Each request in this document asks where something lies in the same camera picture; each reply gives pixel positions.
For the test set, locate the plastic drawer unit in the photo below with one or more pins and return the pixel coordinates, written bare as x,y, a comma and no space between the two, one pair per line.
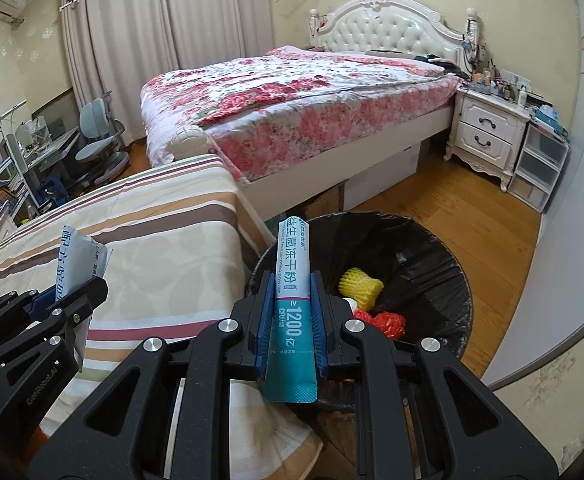
539,166

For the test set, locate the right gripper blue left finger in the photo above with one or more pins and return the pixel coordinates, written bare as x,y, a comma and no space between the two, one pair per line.
265,308

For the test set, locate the yellow foam fruit net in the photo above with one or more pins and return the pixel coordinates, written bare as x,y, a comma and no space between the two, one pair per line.
361,287

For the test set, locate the silver white powder sachet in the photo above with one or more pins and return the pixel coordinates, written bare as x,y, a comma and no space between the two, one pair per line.
80,258

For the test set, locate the beige curtains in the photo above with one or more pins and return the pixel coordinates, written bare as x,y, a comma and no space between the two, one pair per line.
113,47

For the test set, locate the striped bed sheet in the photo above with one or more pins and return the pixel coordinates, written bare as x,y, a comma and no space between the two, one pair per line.
168,387

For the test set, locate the orange-red foam net bundle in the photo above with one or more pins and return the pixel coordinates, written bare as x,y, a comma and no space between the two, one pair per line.
391,324

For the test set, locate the white bed frame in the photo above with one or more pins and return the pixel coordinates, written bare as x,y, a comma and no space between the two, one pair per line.
366,167

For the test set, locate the teal white stick sachet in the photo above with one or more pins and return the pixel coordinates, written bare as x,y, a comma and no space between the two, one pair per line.
291,375

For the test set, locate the white bedside nightstand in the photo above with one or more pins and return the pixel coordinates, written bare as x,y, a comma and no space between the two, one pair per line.
487,134

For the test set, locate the white round bedpost ball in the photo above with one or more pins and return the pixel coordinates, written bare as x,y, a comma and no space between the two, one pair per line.
190,141

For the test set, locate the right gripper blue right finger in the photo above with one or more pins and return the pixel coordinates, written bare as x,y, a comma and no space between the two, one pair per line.
319,331

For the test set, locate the white tufted headboard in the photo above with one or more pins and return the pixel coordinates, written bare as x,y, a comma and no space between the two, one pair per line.
404,27

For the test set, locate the grey blue desk chair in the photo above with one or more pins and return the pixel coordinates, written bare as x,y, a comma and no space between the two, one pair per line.
104,153

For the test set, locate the grey study desk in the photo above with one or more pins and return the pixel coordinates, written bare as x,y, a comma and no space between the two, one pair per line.
50,153

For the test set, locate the floral pink quilt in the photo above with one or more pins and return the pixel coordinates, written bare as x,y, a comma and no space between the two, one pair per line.
268,113

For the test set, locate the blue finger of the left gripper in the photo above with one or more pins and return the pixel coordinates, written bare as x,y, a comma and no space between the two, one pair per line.
42,304
71,310

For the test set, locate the black bag trash bin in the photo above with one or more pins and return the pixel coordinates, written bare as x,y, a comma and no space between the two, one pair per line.
423,281

